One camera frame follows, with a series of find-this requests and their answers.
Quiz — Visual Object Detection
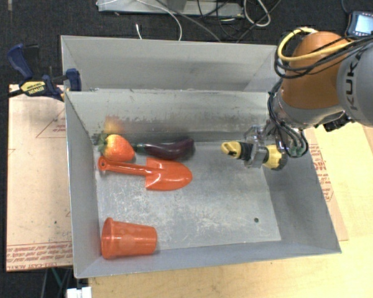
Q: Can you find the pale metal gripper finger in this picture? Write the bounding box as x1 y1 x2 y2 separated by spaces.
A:
243 125 267 145
244 147 269 169

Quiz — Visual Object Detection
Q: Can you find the yellow and black toy tool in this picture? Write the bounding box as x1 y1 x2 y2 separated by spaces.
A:
220 140 288 171

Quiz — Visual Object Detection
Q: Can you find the grey metal bin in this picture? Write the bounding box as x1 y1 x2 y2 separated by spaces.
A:
60 35 343 279

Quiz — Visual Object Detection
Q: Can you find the purple toy eggplant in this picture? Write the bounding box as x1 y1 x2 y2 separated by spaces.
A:
132 137 195 161

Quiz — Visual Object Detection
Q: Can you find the orange toy shovel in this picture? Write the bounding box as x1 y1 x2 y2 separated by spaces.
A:
98 156 193 192

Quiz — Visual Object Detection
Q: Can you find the red toy strawberry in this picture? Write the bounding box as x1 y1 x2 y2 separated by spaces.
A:
98 132 136 163

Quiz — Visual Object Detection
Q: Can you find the orange plastic cup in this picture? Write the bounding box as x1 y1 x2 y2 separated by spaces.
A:
100 217 158 260

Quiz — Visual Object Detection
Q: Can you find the black cylinder on white bracket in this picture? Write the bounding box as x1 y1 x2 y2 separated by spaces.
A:
323 112 352 133

